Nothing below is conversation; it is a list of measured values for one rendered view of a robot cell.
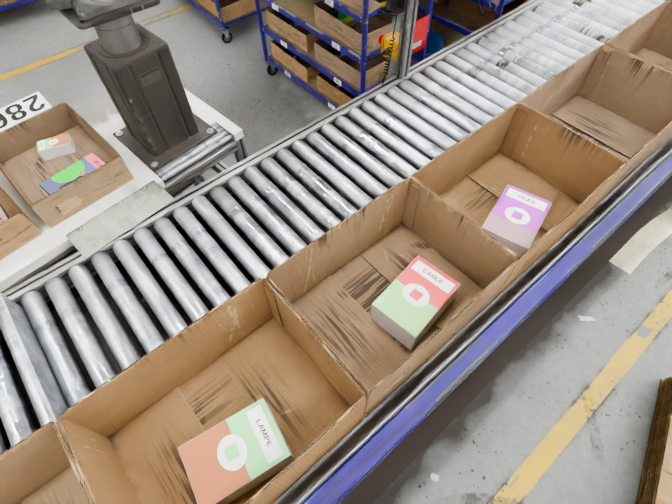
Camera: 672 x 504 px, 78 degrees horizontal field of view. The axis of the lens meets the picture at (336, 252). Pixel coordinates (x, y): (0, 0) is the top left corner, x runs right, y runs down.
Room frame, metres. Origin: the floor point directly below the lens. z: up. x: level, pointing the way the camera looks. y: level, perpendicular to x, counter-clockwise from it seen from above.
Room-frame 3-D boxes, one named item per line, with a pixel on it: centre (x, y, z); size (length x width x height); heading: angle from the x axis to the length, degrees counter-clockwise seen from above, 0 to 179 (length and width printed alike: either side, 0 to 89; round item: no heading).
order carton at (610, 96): (0.90, -0.72, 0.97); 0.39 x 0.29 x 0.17; 128
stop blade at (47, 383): (0.35, 0.71, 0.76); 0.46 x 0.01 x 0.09; 38
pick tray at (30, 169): (1.01, 0.87, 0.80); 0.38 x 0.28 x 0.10; 43
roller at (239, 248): (0.69, 0.28, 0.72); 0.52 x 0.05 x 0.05; 38
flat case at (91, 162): (0.95, 0.80, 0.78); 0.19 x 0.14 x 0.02; 138
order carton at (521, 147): (0.66, -0.41, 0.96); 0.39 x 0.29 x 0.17; 128
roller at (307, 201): (0.85, 0.07, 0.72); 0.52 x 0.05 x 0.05; 38
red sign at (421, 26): (1.55, -0.32, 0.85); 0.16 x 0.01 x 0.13; 128
